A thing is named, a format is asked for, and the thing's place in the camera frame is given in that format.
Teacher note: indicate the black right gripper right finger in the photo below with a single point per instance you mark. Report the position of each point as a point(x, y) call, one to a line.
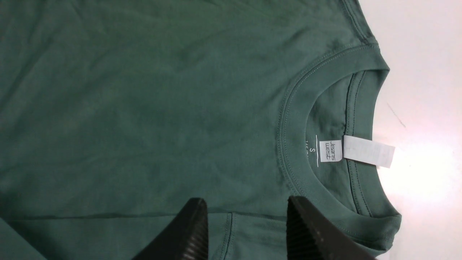
point(311, 236)

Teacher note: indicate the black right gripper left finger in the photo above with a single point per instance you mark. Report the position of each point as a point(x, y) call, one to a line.
point(186, 237)

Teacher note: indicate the green long-sleeved shirt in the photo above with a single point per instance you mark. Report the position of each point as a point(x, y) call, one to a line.
point(115, 112)

